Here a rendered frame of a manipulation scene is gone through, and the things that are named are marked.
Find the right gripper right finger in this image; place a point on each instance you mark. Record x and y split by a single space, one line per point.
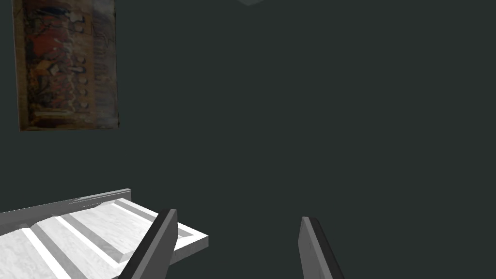
316 255

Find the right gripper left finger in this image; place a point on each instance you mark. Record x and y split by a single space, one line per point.
155 252

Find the brown and red wall picture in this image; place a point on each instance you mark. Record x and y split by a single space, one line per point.
66 66

